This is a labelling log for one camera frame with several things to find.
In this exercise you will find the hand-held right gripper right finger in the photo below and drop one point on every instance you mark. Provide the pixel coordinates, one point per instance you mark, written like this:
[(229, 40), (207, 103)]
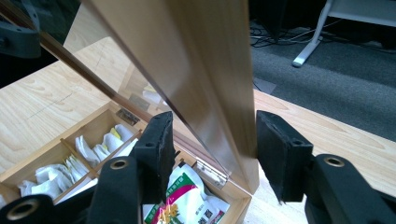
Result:
[(285, 161)]

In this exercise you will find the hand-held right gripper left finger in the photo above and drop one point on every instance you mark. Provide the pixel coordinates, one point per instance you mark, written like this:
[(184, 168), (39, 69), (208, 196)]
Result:
[(155, 161)]

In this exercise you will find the wooden tea box with glass lid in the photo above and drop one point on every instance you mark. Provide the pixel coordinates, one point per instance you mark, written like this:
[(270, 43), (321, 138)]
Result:
[(193, 62)]

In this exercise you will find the green pink tea packet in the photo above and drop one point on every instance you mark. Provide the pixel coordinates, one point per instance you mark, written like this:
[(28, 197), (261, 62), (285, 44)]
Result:
[(186, 199)]

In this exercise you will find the grey floor mat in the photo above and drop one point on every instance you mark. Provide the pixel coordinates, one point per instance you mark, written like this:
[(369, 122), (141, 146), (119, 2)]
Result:
[(264, 85)]

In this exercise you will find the assortment of white tea bags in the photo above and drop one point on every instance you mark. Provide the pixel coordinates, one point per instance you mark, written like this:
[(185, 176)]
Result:
[(53, 179)]

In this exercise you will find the white metal desk frame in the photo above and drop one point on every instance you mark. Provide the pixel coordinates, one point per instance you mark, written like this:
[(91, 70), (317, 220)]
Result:
[(311, 46)]

